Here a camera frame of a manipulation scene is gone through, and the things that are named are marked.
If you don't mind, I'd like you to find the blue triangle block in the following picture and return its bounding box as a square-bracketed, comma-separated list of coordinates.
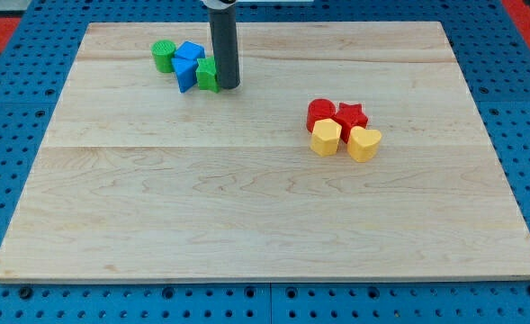
[171, 58, 198, 93]

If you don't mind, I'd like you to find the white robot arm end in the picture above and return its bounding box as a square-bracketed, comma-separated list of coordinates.
[202, 0, 237, 10]

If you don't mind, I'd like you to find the yellow hexagon block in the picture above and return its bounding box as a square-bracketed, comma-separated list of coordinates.
[310, 118, 342, 157]

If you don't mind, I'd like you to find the red cylinder block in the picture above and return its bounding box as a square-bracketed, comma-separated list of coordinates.
[306, 98, 337, 132]

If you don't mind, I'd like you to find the red star block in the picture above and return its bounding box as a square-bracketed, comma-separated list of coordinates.
[332, 103, 369, 143]

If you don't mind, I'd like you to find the yellow heart block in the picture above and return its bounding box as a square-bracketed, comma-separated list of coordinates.
[346, 126, 382, 163]

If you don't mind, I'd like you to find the green star block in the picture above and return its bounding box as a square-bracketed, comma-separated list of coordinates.
[195, 57, 220, 93]

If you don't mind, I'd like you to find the light wooden board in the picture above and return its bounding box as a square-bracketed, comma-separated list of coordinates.
[0, 22, 530, 284]

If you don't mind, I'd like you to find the blue cube block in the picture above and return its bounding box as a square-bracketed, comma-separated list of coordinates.
[174, 41, 205, 61]

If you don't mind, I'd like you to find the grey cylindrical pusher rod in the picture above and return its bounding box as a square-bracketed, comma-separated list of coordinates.
[207, 4, 240, 89]

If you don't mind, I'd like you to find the green cylinder block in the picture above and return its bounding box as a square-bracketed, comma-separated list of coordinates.
[151, 40, 176, 73]

